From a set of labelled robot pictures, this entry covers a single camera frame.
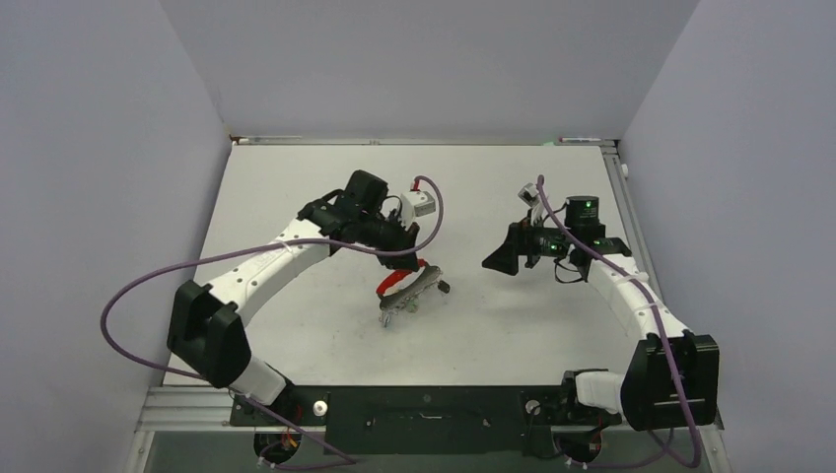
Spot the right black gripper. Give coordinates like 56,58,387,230
482,208,576,275

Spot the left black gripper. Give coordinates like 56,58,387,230
357,209,419,272

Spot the red handled metal key holder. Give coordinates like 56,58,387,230
376,258,445,328

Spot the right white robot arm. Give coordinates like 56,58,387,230
482,185,720,431

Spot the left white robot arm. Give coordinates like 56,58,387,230
167,169,439,424

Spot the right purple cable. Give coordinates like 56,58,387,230
533,174,707,470

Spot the purple cable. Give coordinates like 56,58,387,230
533,174,707,470
99,174,447,468

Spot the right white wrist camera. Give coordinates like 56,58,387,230
518,182,544,227

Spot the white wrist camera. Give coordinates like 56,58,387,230
398,190,437,229
518,182,544,227

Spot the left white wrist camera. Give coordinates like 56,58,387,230
398,190,437,229

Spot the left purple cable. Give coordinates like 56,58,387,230
99,174,447,468

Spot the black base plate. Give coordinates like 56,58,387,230
271,384,622,455

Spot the aluminium frame rail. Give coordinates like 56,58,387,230
597,139,723,431

